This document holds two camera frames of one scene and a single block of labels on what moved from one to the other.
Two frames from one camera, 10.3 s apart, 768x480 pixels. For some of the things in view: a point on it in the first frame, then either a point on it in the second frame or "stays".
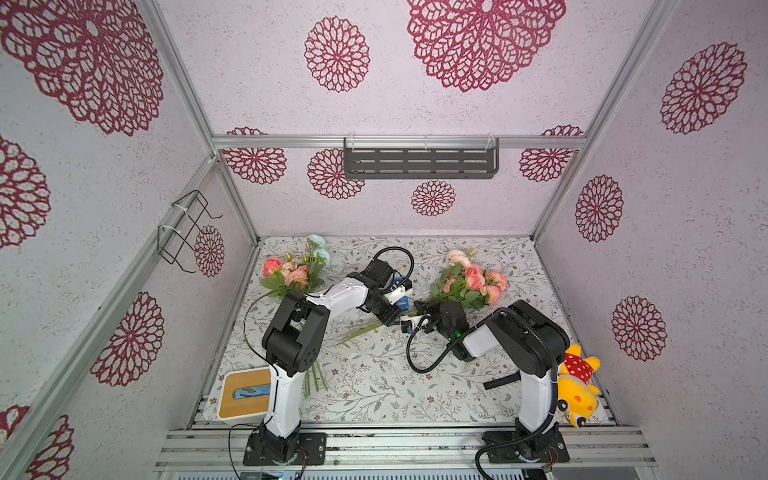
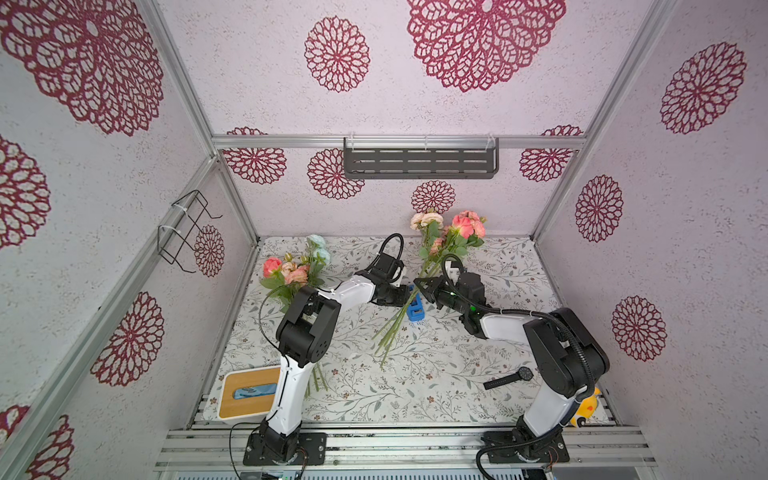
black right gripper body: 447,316 to 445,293
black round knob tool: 496,382 stays
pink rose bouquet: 459,280 to 444,238
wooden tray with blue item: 244,395 stays
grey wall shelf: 421,158 stays
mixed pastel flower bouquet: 292,275 stays
